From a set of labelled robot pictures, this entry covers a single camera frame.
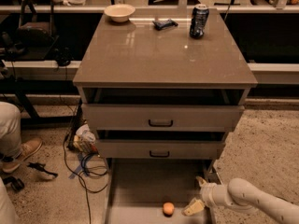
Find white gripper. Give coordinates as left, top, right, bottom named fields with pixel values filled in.
left=182, top=176, right=233, bottom=217

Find orange fruit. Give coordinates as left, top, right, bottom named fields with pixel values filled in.
left=163, top=202, right=175, bottom=216

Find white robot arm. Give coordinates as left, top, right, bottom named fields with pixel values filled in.
left=182, top=176, right=299, bottom=224

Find bottom open grey drawer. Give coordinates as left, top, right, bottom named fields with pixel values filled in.
left=105, top=159, right=216, bottom=224

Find middle grey drawer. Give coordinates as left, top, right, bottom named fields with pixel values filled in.
left=96, top=140, right=225, bottom=160

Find top grey drawer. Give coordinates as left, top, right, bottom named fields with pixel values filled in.
left=82, top=104, right=244, bottom=132

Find grey drawer cabinet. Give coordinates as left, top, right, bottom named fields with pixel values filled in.
left=72, top=7, right=259, bottom=161

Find crumpled snack bags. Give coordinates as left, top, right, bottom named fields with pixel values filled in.
left=73, top=124, right=97, bottom=154

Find black clamp tool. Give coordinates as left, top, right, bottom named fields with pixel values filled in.
left=28, top=162, right=58, bottom=178

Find dark blue soda can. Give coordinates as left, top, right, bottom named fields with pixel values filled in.
left=190, top=4, right=209, bottom=39

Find white ceramic bowl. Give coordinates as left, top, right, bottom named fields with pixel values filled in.
left=104, top=4, right=135, bottom=22

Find beige trouser leg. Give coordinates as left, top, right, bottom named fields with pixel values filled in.
left=0, top=102, right=21, bottom=158

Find black bag on shelf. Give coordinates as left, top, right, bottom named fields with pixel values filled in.
left=16, top=0, right=55, bottom=47

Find black floor cable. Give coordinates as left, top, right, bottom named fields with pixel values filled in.
left=62, top=121, right=109, bottom=224

